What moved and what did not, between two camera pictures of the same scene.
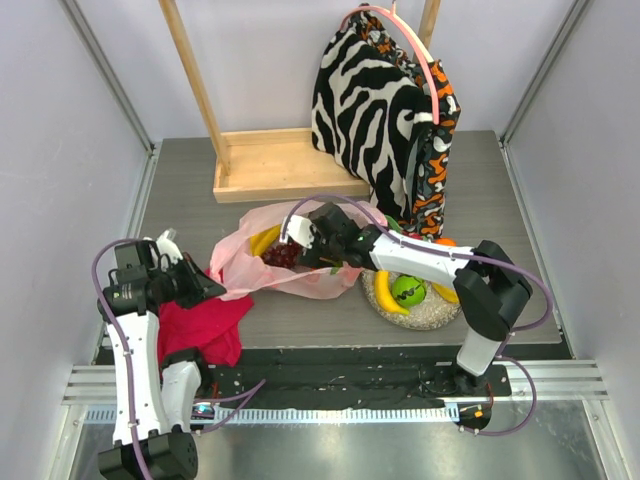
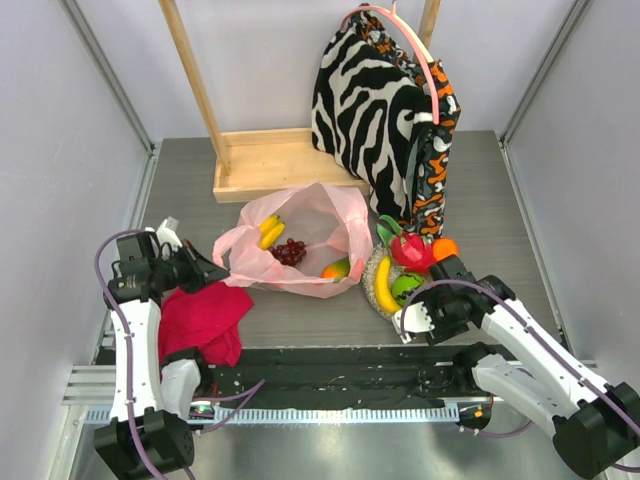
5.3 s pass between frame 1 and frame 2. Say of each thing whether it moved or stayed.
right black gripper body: moved
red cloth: stayed
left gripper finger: moved
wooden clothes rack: stayed
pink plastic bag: moved
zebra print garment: stayed
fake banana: stayed
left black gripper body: stayed
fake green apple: stayed
